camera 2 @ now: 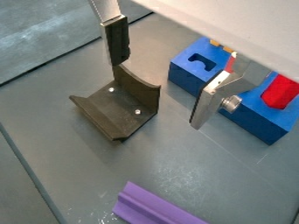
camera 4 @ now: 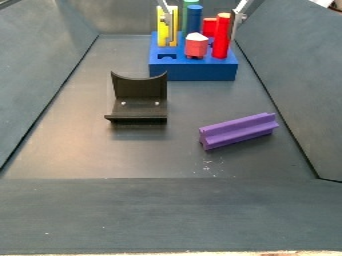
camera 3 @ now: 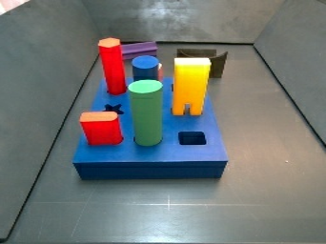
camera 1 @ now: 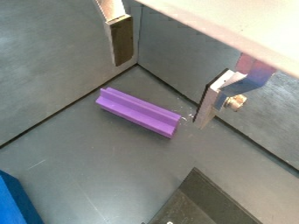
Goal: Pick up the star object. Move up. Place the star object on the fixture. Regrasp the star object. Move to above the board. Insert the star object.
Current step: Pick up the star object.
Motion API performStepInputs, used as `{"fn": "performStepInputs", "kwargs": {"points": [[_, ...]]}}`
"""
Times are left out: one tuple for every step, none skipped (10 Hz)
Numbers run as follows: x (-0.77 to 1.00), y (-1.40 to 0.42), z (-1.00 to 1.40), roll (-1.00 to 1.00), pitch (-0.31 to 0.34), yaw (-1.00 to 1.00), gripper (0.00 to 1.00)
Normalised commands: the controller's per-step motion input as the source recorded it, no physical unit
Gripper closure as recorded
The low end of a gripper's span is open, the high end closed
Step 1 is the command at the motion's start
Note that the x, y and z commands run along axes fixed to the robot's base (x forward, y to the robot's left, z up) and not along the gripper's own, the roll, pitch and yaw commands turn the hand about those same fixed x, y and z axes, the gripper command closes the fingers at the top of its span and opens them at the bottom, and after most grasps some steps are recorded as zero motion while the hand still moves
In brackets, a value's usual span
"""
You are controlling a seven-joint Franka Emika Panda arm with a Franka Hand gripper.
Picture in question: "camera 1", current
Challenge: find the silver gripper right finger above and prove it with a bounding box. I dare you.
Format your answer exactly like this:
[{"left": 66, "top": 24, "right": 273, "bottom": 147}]
[{"left": 192, "top": 53, "right": 276, "bottom": 129}]

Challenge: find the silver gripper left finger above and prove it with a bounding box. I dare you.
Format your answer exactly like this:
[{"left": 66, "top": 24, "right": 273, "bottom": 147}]
[{"left": 93, "top": 0, "right": 135, "bottom": 67}]

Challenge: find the purple star prism block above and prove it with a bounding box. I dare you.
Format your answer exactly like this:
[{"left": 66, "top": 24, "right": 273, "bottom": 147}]
[{"left": 96, "top": 87, "right": 181, "bottom": 138}]

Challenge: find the black L-shaped fixture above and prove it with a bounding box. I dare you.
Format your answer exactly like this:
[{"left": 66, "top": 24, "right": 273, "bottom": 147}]
[{"left": 148, "top": 167, "right": 263, "bottom": 224}]

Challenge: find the blue peg board base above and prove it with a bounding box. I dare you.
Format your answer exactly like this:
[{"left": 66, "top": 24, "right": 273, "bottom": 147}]
[{"left": 0, "top": 170, "right": 44, "bottom": 224}]

